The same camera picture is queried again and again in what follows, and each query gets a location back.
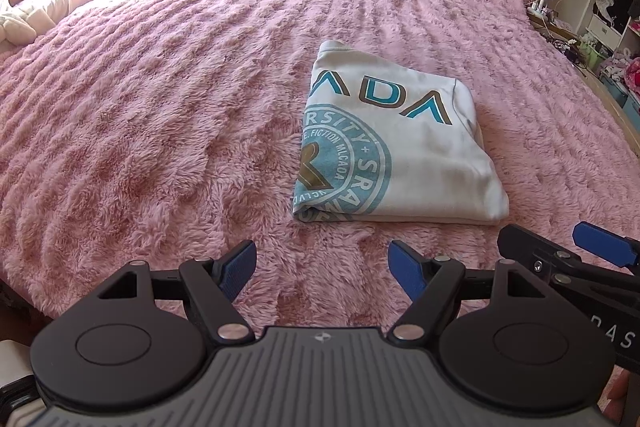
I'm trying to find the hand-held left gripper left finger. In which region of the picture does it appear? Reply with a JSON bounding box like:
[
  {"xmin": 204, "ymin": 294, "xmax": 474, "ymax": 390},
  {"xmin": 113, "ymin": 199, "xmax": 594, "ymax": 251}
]
[{"xmin": 97, "ymin": 239, "xmax": 258, "ymax": 342}]

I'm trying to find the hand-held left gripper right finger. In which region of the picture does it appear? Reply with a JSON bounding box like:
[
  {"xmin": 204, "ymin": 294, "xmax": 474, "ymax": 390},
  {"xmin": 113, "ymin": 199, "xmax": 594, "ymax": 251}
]
[{"xmin": 387, "ymin": 239, "xmax": 551, "ymax": 341}]

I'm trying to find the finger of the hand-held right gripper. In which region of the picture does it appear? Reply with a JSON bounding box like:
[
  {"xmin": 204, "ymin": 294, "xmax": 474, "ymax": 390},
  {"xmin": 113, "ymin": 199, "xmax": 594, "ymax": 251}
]
[
  {"xmin": 572, "ymin": 222, "xmax": 640, "ymax": 270},
  {"xmin": 497, "ymin": 224, "xmax": 572, "ymax": 274}
]

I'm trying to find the white printed sweatshirt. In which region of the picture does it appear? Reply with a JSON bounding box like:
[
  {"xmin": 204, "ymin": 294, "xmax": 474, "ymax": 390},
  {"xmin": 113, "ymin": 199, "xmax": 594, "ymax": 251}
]
[{"xmin": 290, "ymin": 40, "xmax": 510, "ymax": 226}]

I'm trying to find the blue storage box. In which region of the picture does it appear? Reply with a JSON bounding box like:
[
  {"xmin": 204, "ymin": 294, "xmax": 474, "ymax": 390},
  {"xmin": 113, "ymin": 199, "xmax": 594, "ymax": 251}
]
[{"xmin": 600, "ymin": 72, "xmax": 632, "ymax": 108}]

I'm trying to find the pink fluffy blanket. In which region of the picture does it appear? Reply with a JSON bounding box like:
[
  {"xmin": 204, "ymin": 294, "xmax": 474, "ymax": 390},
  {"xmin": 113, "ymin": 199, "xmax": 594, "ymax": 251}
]
[{"xmin": 0, "ymin": 0, "xmax": 640, "ymax": 333}]

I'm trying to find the green plastic bin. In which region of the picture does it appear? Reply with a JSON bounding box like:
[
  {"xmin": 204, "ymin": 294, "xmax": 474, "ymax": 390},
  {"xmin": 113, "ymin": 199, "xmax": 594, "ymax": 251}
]
[{"xmin": 580, "ymin": 39, "xmax": 607, "ymax": 73}]

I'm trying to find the white power strip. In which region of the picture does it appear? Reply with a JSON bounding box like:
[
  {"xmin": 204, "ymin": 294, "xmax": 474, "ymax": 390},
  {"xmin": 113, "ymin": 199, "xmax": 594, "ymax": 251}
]
[{"xmin": 525, "ymin": 4, "xmax": 561, "ymax": 21}]

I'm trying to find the white plush toy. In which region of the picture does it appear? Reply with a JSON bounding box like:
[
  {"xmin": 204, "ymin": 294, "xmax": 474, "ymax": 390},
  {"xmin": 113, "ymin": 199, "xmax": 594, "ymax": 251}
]
[{"xmin": 0, "ymin": 0, "xmax": 39, "ymax": 46}]

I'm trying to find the wooden bed frame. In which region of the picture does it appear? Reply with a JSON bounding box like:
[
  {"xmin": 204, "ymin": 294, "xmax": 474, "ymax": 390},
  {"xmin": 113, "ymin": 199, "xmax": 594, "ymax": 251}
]
[{"xmin": 580, "ymin": 72, "xmax": 640, "ymax": 145}]

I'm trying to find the tangle of black cables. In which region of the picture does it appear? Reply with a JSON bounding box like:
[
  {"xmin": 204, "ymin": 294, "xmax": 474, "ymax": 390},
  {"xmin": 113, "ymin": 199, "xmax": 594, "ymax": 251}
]
[{"xmin": 549, "ymin": 34, "xmax": 592, "ymax": 68}]

